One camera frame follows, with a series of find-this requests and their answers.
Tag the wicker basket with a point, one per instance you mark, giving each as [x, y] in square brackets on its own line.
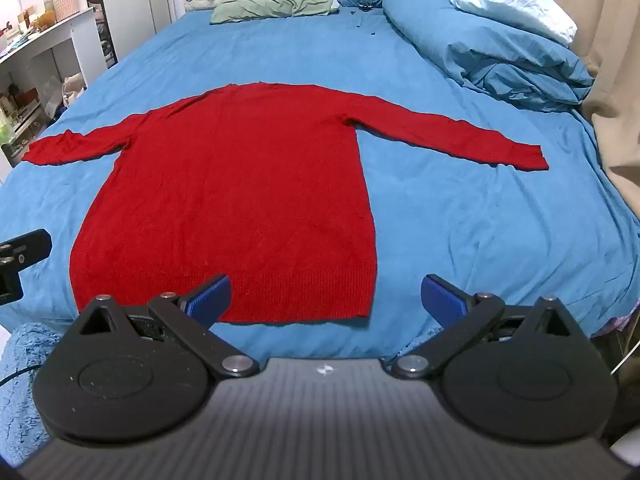
[66, 6]

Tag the cluttered storage shelf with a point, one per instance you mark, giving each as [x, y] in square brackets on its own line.
[20, 115]

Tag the red towel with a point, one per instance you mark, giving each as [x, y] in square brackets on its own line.
[230, 195]

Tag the white desk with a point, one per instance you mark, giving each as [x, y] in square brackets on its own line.
[82, 42]

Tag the white wardrobe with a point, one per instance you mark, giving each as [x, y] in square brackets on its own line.
[135, 5]

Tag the white plastic bag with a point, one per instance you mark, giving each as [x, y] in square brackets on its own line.
[74, 87]

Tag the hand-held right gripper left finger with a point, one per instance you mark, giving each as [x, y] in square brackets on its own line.
[210, 302]

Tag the beige curtain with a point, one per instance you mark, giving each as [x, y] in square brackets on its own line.
[612, 60]

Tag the fluffy light blue rug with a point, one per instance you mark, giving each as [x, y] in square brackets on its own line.
[17, 410]

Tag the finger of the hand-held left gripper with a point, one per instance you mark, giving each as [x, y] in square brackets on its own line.
[30, 246]

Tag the green pillow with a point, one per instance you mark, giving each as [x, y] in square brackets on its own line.
[272, 5]

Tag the blue duvet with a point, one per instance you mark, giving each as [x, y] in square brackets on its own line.
[475, 55]

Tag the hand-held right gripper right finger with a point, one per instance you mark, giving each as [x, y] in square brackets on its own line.
[442, 302]

